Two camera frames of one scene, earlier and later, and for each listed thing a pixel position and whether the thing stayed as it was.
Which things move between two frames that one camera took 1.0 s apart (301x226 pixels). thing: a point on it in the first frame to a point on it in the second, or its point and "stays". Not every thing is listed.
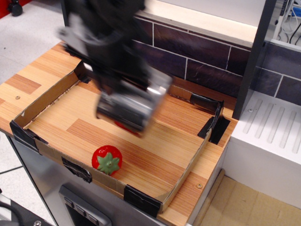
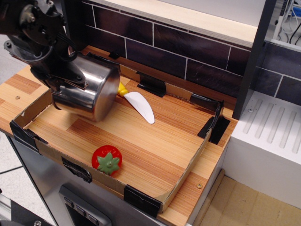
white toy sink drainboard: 264,152 stays
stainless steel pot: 134,108 to 97,102
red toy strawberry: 107,159 stays
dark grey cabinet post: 254,57 stays
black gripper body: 116,64 to 59,69
